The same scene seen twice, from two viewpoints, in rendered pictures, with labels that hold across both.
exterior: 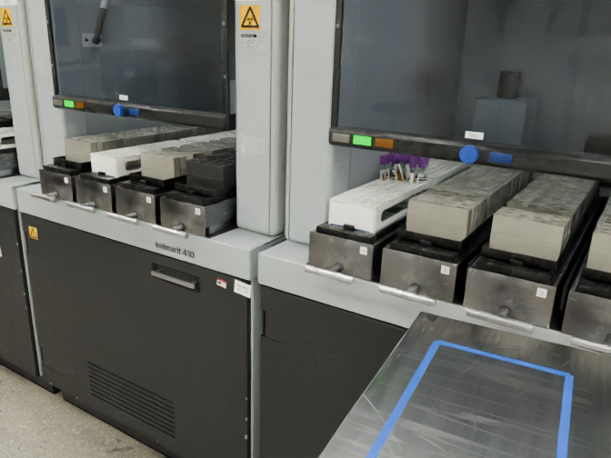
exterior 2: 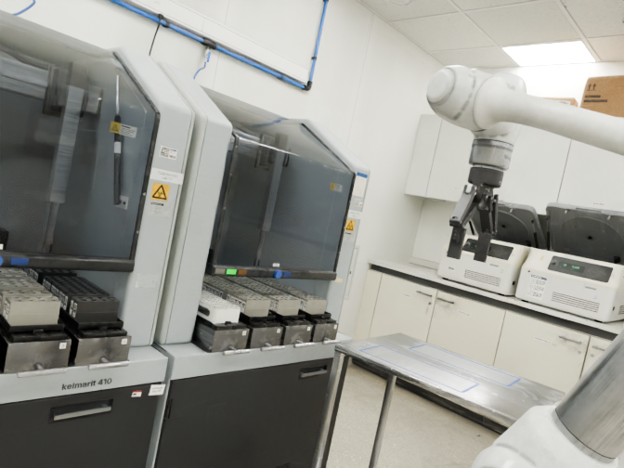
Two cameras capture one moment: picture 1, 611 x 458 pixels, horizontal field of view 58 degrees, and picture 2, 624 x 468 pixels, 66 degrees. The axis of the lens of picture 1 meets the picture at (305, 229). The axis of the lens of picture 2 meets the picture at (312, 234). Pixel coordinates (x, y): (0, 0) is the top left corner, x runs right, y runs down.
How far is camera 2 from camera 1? 145 cm
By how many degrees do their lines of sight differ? 78
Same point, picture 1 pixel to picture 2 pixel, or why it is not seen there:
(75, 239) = not seen: outside the picture
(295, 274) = (201, 362)
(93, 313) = not seen: outside the picture
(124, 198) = (22, 353)
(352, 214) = (228, 314)
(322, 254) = (220, 343)
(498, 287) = (296, 331)
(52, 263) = not seen: outside the picture
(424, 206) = (253, 302)
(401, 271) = (260, 338)
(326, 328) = (216, 389)
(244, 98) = (145, 247)
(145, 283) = (34, 435)
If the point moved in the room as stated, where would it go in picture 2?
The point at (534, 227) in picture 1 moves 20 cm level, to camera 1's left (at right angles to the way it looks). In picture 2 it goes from (292, 302) to (277, 311)
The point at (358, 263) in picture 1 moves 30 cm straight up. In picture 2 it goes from (240, 341) to (258, 251)
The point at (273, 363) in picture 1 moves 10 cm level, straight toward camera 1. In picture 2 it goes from (173, 435) to (204, 445)
